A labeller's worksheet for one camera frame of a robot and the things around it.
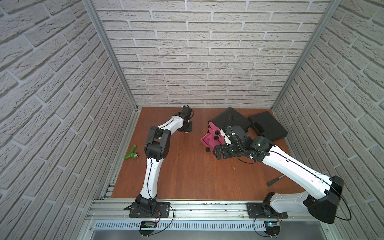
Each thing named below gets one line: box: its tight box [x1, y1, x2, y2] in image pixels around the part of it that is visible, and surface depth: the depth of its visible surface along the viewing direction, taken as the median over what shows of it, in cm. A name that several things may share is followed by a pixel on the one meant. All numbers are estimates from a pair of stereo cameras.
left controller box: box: [140, 220, 158, 229], surface depth 72 cm
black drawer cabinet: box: [208, 107, 252, 130], surface depth 96 cm
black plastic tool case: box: [248, 111, 288, 142], surface depth 105 cm
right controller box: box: [264, 221, 281, 235], surface depth 72 cm
